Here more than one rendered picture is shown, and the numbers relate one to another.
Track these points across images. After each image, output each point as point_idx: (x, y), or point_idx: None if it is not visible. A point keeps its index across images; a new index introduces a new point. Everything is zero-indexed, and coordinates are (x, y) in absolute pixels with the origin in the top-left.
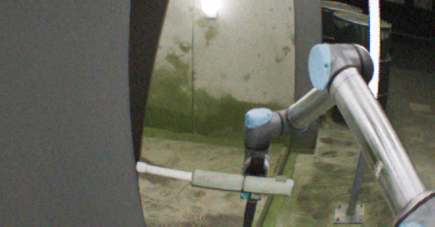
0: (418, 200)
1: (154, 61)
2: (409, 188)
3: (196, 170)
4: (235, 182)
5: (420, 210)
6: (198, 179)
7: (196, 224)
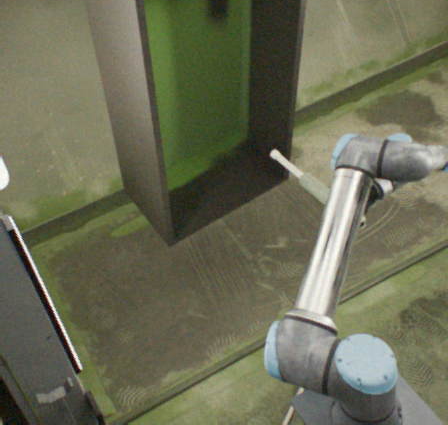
0: (294, 313)
1: (296, 80)
2: (302, 298)
3: (307, 173)
4: (321, 196)
5: (289, 322)
6: (302, 182)
7: (398, 204)
